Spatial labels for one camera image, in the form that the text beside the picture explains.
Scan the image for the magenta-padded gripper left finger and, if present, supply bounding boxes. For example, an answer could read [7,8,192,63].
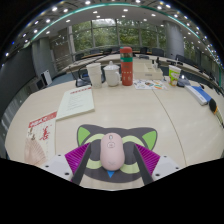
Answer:
[41,142,93,186]

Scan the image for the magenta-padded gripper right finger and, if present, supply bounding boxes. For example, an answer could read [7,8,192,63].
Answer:
[133,143,183,186]

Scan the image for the pink computer mouse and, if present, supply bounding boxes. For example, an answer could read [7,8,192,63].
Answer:
[99,132,126,172]

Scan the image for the cat-shaped grey green mouse pad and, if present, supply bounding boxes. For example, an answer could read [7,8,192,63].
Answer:
[75,123,158,184]

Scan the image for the red printed paper sheet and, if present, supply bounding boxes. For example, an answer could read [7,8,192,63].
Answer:
[23,110,58,168]

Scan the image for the white printed document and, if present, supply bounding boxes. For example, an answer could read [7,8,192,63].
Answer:
[55,85,96,121]

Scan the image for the white book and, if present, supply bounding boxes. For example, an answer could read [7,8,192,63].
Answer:
[184,85,208,106]

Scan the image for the black and gold microphone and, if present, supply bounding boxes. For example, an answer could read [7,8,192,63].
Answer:
[208,98,224,129]

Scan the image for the white paper cup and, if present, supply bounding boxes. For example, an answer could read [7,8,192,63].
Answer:
[85,62,103,89]

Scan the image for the grey desk phone device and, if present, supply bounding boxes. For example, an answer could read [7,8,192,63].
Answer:
[176,74,192,88]

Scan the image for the beige cardboard box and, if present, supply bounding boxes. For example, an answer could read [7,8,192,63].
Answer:
[132,61,164,81]

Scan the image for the blue folder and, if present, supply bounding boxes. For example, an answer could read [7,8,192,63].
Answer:
[193,85,213,103]

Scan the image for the green printed cup with straw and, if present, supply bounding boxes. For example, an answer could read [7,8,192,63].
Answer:
[168,64,183,87]

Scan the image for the white lidded mug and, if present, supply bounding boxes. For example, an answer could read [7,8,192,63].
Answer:
[103,60,121,88]

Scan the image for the red thermos bottle green band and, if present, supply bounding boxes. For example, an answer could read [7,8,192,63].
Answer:
[119,46,134,87]

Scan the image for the dark office chairs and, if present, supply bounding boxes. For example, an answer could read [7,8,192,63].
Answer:
[74,46,221,73]

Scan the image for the ceiling lights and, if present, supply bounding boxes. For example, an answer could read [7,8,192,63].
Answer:
[4,0,223,66]

